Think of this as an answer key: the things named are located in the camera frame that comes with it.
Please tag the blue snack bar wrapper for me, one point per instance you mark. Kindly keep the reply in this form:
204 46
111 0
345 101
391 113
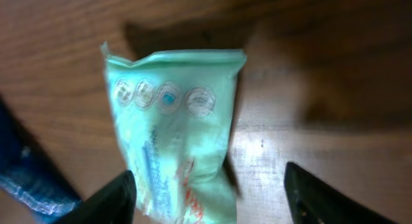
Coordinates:
29 176

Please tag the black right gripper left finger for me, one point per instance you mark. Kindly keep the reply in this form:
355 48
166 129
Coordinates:
112 204

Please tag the mint green snack packet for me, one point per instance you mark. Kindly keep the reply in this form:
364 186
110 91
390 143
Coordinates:
172 113

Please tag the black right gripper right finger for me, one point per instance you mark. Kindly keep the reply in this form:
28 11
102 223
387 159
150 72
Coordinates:
311 200

